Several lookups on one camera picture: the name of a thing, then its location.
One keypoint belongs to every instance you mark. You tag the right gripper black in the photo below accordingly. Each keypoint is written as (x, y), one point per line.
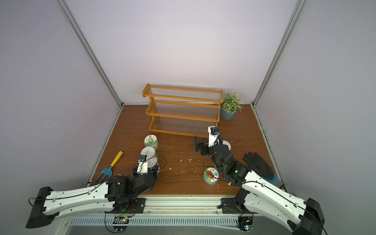
(206, 145)

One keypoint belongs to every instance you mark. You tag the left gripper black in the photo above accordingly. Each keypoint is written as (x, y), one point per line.
(153, 177)

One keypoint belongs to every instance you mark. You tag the white lid seed can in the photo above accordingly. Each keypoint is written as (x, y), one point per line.
(227, 144)

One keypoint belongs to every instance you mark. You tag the tomato seed jar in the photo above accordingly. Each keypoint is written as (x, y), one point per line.
(211, 176)

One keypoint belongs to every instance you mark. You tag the yellow flower seed jar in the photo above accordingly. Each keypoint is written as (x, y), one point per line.
(149, 152)

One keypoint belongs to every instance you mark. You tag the sunflower seed jar green label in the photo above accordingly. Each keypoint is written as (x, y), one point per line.
(151, 141)

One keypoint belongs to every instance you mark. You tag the dark green watermelon seed can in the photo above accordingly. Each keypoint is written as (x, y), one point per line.
(153, 166)

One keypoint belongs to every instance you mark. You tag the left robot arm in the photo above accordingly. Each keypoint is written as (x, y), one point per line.
(116, 195)

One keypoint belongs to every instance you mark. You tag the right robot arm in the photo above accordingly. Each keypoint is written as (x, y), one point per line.
(257, 193)

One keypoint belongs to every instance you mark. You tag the wooden three-tier shelf rack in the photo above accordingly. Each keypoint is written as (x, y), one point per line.
(183, 111)

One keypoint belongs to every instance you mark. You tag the blue garden hand fork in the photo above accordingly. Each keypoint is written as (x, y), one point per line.
(108, 172)

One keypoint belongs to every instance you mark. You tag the left controller board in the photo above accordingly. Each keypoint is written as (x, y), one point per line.
(120, 223)

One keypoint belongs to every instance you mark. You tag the controller board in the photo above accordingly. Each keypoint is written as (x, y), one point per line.
(245, 223)
(120, 223)

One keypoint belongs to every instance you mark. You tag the black blue work glove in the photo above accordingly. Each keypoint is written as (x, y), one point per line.
(258, 164)

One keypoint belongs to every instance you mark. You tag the small potted green plant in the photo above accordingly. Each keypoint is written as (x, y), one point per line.
(232, 103)

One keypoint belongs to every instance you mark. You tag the right controller board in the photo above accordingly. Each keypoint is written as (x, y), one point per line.
(245, 223)

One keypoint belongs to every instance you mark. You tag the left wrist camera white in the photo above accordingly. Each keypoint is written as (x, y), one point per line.
(143, 165)

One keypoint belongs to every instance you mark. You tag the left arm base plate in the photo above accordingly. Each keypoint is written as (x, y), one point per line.
(135, 206)

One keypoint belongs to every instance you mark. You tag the aluminium front rail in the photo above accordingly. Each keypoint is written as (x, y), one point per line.
(191, 205)

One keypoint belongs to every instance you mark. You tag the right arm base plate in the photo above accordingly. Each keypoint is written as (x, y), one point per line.
(231, 206)

